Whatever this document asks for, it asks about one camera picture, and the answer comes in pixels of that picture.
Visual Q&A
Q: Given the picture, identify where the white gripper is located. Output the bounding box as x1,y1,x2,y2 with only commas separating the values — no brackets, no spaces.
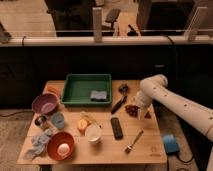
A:
134,91,153,120

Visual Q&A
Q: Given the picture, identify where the dark red grape bunch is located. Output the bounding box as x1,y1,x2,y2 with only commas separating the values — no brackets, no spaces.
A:
125,104,151,119

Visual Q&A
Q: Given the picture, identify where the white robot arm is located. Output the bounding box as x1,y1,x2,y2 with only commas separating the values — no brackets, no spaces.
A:
134,74,213,171

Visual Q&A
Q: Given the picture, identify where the white paper cup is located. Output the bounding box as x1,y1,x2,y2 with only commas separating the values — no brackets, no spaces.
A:
85,124,102,145

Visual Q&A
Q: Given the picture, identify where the light blue cup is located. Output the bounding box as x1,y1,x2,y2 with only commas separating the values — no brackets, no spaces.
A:
50,112,65,129

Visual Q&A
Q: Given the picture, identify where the small metal cup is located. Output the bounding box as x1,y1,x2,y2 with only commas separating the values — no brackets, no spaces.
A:
34,116,48,130

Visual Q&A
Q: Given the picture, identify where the black remote control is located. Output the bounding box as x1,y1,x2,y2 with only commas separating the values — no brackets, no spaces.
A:
110,117,123,140

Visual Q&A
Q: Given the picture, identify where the grey blue sponge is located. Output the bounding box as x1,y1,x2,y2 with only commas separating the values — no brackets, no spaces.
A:
90,90,107,101

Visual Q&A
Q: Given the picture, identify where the orange fruit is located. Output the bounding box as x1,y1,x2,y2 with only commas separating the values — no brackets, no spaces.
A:
77,119,90,133

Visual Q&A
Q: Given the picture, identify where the green plastic tray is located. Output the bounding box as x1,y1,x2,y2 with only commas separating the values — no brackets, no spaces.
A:
61,74,112,107

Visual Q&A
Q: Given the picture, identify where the wooden table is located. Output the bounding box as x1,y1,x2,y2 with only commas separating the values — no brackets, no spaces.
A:
16,79,168,166

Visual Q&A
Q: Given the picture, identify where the white egg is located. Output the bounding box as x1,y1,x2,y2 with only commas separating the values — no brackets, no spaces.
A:
57,143,70,156

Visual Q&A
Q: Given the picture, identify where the red bowl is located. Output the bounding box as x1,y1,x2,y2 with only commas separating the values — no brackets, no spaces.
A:
46,132,74,161

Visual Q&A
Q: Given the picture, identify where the orange carrot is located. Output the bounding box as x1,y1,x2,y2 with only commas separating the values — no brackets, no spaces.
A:
47,86,61,98

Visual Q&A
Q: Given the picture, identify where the purple bowl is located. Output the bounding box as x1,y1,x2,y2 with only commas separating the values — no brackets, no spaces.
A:
32,93,58,115

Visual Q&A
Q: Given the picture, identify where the blue grey cloth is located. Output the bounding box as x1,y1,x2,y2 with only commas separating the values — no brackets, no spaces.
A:
23,129,53,160

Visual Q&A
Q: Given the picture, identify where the black handled ice cream scoop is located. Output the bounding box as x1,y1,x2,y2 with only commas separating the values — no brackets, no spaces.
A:
111,83,129,114

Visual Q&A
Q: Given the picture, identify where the black cable on floor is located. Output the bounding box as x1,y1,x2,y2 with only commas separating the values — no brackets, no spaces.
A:
0,109,34,118

